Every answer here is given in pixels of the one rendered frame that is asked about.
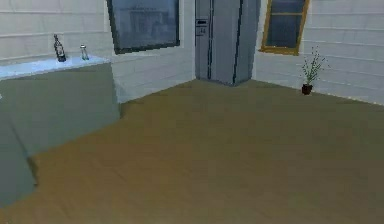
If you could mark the grey steel refrigerator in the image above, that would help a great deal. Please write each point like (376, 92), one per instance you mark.
(223, 40)

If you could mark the grey green kitchen counter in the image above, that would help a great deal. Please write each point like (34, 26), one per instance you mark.
(56, 100)

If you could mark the dark glass bottle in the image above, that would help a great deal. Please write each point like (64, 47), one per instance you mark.
(59, 50)

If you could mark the dark framed window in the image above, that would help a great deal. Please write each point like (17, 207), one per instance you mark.
(145, 23)

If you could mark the clear salt shaker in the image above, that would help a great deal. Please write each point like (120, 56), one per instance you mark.
(84, 52)

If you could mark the yellow framed window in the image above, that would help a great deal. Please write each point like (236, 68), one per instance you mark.
(285, 25)

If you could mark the potted green house plant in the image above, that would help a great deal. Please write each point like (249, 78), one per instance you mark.
(310, 71)

